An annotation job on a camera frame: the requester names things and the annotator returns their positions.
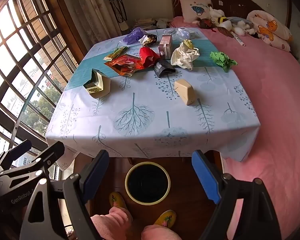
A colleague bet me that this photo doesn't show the brown fabric leaf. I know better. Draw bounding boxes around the brown fabric leaf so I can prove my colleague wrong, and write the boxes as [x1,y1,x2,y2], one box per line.
[216,26,234,38]

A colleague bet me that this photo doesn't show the leaf print tablecloth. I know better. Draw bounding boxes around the leaf print tablecloth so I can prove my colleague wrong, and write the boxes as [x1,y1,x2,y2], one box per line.
[45,29,261,172]

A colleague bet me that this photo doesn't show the clear plastic bag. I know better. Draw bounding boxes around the clear plastic bag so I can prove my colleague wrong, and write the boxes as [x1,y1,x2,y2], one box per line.
[162,29,180,37]

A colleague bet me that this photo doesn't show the red packet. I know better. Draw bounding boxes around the red packet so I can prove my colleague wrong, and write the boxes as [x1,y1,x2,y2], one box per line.
[139,46,161,68]

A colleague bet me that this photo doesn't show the red orange snack wrapper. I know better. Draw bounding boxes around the red orange snack wrapper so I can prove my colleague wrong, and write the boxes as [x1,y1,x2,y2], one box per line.
[105,54,143,76]

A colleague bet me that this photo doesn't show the white cardboard box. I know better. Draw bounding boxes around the white cardboard box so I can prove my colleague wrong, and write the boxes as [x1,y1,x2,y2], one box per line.
[177,27,195,39]

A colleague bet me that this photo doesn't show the dark wooden headboard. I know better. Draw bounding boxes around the dark wooden headboard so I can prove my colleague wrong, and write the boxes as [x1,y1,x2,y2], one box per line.
[169,0,292,28]

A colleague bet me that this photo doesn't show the rolled white paper tube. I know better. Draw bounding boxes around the rolled white paper tube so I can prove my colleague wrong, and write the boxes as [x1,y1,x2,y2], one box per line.
[232,35,246,47]

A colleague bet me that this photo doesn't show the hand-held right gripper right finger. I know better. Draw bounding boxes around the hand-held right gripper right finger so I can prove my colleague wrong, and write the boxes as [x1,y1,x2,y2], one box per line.
[191,149,282,240]

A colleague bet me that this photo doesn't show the black packet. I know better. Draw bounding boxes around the black packet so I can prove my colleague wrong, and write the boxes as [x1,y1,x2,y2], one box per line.
[154,59,177,78]

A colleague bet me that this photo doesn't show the grid window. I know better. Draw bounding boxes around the grid window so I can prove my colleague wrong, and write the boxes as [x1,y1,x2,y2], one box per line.
[0,0,73,170]

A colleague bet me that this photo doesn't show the small white boxes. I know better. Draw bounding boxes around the small white boxes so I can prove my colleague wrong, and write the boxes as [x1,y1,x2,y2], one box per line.
[156,18,173,28]

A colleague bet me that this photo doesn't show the green yellow snack packet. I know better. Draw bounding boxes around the green yellow snack packet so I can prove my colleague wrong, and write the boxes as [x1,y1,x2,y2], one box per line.
[103,46,129,61]

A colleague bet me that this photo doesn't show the cream floral curtain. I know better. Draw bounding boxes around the cream floral curtain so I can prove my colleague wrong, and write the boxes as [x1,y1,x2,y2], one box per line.
[57,0,123,53]

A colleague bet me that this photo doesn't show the person's right leg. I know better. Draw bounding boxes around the person's right leg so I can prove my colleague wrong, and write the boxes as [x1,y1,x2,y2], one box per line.
[141,224,183,240]

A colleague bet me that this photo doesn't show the person's left leg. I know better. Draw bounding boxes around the person's left leg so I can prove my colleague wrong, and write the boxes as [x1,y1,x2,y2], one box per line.
[90,206,133,240]

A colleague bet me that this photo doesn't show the black bin yellow rim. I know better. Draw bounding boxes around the black bin yellow rim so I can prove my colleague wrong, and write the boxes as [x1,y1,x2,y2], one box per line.
[125,162,171,204]

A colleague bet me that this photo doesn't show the crumpled dark gold wrapper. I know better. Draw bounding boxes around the crumpled dark gold wrapper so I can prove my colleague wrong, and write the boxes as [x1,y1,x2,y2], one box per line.
[139,34,157,47]

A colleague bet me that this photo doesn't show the white printed pillow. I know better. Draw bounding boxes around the white printed pillow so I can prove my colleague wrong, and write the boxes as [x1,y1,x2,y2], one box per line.
[178,0,213,23]

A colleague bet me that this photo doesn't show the stack of books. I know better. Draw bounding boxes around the stack of books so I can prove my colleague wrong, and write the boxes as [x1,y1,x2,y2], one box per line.
[133,17,158,32]

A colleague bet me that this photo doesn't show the yellow slipper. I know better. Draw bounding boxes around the yellow slipper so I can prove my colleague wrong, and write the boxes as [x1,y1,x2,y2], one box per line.
[154,209,177,229]
[109,192,128,209]

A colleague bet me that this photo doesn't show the white paper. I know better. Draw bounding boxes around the white paper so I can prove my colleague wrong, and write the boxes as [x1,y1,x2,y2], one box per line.
[170,42,200,70]

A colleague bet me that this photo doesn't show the brown bird plush toy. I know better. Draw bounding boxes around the brown bird plush toy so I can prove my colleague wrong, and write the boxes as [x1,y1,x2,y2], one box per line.
[194,17,220,29]

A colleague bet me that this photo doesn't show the pink bed sheet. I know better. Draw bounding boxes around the pink bed sheet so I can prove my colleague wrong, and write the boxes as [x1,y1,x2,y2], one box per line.
[170,16,300,240]

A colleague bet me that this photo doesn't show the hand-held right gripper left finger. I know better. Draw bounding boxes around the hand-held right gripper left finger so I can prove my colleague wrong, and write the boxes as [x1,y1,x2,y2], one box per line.
[20,150,110,240]

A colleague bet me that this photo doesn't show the pink drink carton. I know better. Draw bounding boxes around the pink drink carton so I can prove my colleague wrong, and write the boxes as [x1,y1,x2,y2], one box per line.
[158,34,173,59]

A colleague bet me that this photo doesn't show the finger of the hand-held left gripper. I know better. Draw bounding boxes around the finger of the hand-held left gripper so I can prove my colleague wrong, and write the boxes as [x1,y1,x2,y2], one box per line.
[0,142,65,188]
[0,139,33,171]

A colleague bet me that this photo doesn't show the closed beige box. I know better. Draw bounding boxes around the closed beige box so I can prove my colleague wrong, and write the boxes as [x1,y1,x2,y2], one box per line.
[174,79,196,105]

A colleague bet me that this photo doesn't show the crumpled green paper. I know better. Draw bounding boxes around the crumpled green paper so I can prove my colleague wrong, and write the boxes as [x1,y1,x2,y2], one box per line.
[209,51,238,73]

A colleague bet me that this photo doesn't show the person's leg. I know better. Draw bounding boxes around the person's leg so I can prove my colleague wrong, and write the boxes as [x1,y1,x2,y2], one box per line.
[90,206,133,240]
[141,224,183,240]

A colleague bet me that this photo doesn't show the purple plastic bag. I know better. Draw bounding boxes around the purple plastic bag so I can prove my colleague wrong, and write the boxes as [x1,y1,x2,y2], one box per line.
[122,27,147,45]

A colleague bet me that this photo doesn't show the open beige box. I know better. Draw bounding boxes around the open beige box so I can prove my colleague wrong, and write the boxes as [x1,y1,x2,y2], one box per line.
[83,69,111,99]

